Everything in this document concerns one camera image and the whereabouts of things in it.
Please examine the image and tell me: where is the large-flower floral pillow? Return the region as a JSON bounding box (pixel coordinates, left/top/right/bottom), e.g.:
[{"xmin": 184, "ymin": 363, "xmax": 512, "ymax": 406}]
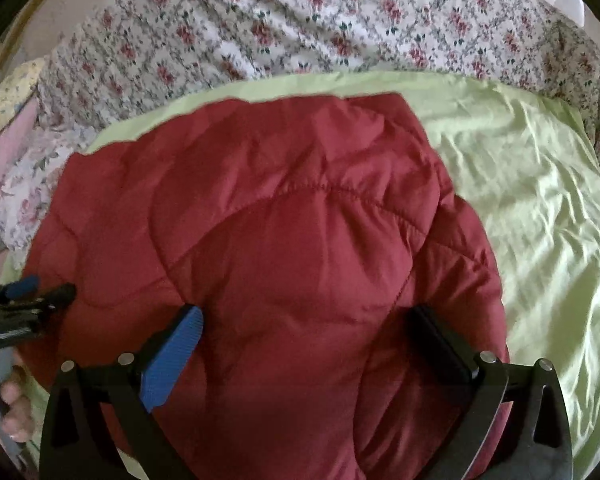
[{"xmin": 0, "ymin": 127, "xmax": 102, "ymax": 282}]

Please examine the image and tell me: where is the yellow printed cloth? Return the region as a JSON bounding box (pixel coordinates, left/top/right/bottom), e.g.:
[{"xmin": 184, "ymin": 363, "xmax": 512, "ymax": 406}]
[{"xmin": 0, "ymin": 57, "xmax": 49, "ymax": 137}]

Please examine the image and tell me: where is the red quilted jacket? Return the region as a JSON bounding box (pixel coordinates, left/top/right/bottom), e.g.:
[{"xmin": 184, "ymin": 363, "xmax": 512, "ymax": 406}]
[{"xmin": 22, "ymin": 91, "xmax": 512, "ymax": 480}]

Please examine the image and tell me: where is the person's left hand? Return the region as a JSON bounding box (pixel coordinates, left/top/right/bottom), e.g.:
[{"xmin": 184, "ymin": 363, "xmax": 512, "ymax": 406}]
[{"xmin": 0, "ymin": 374, "xmax": 35, "ymax": 444}]

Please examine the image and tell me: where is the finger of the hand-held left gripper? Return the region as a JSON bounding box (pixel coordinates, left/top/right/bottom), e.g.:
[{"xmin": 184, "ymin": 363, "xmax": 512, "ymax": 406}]
[
  {"xmin": 27, "ymin": 283, "xmax": 77, "ymax": 309},
  {"xmin": 0, "ymin": 276, "xmax": 41, "ymax": 302}
]

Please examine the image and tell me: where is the light green bed sheet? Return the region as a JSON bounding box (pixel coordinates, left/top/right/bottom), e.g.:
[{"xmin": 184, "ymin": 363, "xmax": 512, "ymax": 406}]
[{"xmin": 0, "ymin": 71, "xmax": 600, "ymax": 480}]

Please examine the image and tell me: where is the pink cloth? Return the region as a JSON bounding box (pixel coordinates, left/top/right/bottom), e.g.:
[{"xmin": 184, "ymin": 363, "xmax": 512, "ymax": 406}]
[{"xmin": 0, "ymin": 97, "xmax": 42, "ymax": 187}]

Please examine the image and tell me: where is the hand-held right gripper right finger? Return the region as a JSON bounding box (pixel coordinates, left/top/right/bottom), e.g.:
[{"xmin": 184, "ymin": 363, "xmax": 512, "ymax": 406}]
[{"xmin": 409, "ymin": 304, "xmax": 574, "ymax": 480}]

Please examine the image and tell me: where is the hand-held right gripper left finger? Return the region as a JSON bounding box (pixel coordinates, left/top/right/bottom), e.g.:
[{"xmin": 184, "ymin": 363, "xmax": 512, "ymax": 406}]
[{"xmin": 39, "ymin": 305, "xmax": 205, "ymax": 480}]

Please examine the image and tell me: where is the small-rose floral bed cover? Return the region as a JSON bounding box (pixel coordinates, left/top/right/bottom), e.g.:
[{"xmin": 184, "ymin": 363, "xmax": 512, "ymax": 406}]
[{"xmin": 37, "ymin": 0, "xmax": 600, "ymax": 172}]

